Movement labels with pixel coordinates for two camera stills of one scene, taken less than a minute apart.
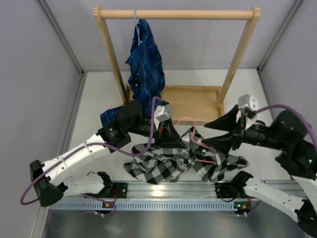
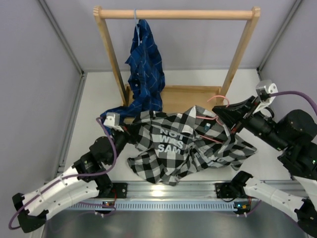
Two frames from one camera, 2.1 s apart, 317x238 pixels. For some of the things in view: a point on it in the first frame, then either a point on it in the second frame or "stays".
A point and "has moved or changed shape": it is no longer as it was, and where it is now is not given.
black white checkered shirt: [161, 163] has moved or changed shape
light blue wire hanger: [137, 28] stays
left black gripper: [166, 133] to [129, 137]
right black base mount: [228, 191] stays
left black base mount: [119, 190] stays
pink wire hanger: [195, 141] to [215, 117]
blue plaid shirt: [146, 74] stays
